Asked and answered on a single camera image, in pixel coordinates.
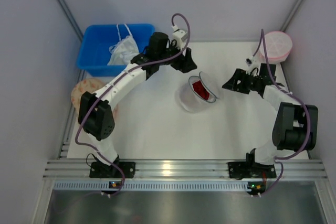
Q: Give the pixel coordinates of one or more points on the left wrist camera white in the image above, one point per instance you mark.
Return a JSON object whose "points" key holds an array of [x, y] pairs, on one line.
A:
{"points": [[180, 35]]}

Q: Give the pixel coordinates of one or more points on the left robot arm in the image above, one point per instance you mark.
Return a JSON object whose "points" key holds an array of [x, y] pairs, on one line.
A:
{"points": [[96, 109]]}

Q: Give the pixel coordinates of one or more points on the white bra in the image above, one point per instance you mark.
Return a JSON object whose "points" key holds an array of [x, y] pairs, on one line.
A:
{"points": [[125, 50]]}

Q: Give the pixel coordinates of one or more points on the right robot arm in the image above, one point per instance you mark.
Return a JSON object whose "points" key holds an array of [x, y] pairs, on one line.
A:
{"points": [[295, 126]]}

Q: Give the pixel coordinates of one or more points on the blue plastic bin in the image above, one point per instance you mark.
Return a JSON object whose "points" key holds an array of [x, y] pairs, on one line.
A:
{"points": [[95, 49]]}

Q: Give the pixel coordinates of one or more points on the floral patterned bra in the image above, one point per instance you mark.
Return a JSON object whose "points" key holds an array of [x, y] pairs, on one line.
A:
{"points": [[90, 85]]}

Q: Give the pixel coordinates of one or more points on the red bra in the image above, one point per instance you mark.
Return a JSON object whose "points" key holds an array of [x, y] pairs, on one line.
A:
{"points": [[200, 90]]}

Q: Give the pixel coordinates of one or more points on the aluminium mounting rail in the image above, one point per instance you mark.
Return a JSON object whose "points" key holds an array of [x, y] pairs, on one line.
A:
{"points": [[154, 169]]}

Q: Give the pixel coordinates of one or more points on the slotted cable duct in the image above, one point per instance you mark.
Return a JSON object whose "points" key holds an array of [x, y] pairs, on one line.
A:
{"points": [[158, 186]]}

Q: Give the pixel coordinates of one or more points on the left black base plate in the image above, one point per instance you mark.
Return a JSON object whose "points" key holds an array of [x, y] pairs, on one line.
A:
{"points": [[101, 170]]}

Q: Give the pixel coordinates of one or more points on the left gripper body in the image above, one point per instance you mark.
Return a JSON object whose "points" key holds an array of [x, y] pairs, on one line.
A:
{"points": [[178, 60]]}

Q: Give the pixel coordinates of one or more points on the pink trimmed mesh laundry bag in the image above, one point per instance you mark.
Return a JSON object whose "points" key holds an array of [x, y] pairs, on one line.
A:
{"points": [[278, 46]]}

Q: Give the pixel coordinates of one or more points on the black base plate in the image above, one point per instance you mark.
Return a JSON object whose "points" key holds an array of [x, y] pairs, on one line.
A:
{"points": [[245, 170], [101, 170]]}

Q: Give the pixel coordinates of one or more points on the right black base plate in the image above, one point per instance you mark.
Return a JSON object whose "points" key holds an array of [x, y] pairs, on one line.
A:
{"points": [[245, 170]]}

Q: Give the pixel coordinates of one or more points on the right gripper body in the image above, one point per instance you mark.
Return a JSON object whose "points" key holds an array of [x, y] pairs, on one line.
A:
{"points": [[245, 81]]}

